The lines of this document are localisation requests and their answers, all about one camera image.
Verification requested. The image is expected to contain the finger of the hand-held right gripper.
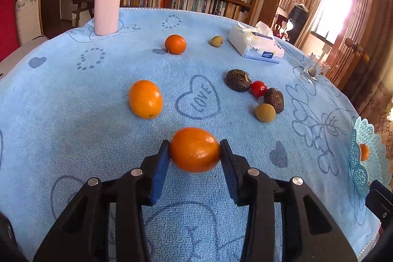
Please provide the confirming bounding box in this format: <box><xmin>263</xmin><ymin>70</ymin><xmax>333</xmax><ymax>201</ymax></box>
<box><xmin>365</xmin><ymin>180</ymin><xmax>393</xmax><ymax>233</ymax></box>

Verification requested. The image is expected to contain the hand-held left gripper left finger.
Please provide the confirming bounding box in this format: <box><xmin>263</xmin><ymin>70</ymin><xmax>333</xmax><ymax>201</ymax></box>
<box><xmin>32</xmin><ymin>139</ymin><xmax>171</xmax><ymax>262</ymax></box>

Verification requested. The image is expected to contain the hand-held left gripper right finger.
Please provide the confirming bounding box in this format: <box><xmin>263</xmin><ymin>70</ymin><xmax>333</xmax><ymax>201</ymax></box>
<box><xmin>219</xmin><ymin>139</ymin><xmax>358</xmax><ymax>262</ymax></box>

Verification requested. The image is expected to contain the light blue plastic lattice basket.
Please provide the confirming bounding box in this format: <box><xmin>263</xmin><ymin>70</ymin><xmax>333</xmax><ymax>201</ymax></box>
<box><xmin>348</xmin><ymin>116</ymin><xmax>393</xmax><ymax>198</ymax></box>

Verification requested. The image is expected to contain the orange with dark scuff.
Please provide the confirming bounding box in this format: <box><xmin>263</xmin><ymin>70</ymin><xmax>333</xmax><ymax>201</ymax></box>
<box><xmin>169</xmin><ymin>127</ymin><xmax>222</xmax><ymax>173</ymax></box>

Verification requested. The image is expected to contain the oval yellow-orange orange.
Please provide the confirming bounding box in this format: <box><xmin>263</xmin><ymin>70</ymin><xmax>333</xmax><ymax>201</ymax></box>
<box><xmin>128</xmin><ymin>80</ymin><xmax>163</xmax><ymax>119</ymax></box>

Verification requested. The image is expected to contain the dark wrinkled passion fruit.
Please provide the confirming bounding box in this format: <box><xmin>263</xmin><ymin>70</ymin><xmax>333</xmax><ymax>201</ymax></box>
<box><xmin>263</xmin><ymin>88</ymin><xmax>284</xmax><ymax>113</ymax></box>
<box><xmin>226</xmin><ymin>69</ymin><xmax>252</xmax><ymax>93</ymax></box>

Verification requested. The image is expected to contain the round red cherry tomato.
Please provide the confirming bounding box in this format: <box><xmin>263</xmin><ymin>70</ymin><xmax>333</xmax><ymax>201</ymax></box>
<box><xmin>250</xmin><ymin>81</ymin><xmax>267</xmax><ymax>97</ymax></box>

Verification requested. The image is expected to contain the round orange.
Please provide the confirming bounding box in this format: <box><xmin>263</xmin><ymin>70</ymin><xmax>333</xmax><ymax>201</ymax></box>
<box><xmin>165</xmin><ymin>34</ymin><xmax>187</xmax><ymax>55</ymax></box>

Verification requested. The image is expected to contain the light blue printed towel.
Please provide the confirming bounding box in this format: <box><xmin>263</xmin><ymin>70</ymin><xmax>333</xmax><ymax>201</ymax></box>
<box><xmin>0</xmin><ymin>7</ymin><xmax>383</xmax><ymax>262</ymax></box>

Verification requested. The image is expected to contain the clear drinking glass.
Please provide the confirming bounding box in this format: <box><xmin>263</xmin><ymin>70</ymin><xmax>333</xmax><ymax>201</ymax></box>
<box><xmin>299</xmin><ymin>55</ymin><xmax>330</xmax><ymax>84</ymax></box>

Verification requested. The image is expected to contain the white tissue pack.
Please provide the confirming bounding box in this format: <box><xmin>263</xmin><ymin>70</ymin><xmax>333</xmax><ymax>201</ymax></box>
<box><xmin>228</xmin><ymin>21</ymin><xmax>284</xmax><ymax>64</ymax></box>

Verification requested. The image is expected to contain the wooden lattice door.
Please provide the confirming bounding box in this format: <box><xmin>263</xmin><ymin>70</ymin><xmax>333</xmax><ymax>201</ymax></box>
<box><xmin>325</xmin><ymin>0</ymin><xmax>378</xmax><ymax>91</ymax></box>

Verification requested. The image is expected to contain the white spoon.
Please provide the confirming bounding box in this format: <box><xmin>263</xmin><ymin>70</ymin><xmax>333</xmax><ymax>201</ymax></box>
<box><xmin>308</xmin><ymin>44</ymin><xmax>332</xmax><ymax>78</ymax></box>

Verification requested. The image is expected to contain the hanging dark garment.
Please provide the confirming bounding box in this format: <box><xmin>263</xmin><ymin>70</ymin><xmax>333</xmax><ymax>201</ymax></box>
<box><xmin>287</xmin><ymin>6</ymin><xmax>309</xmax><ymax>43</ymax></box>

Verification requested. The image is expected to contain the pink thermos bottle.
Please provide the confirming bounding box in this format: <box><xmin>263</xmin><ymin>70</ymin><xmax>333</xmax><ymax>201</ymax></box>
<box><xmin>94</xmin><ymin>0</ymin><xmax>125</xmax><ymax>36</ymax></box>

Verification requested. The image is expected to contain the bright window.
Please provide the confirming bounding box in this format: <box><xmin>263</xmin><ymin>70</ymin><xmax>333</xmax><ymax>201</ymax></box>
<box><xmin>310</xmin><ymin>0</ymin><xmax>357</xmax><ymax>44</ymax></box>

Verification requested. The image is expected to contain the red wall panel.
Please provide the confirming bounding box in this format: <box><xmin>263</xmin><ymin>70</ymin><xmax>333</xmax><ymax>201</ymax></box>
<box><xmin>0</xmin><ymin>0</ymin><xmax>21</xmax><ymax>61</ymax></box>

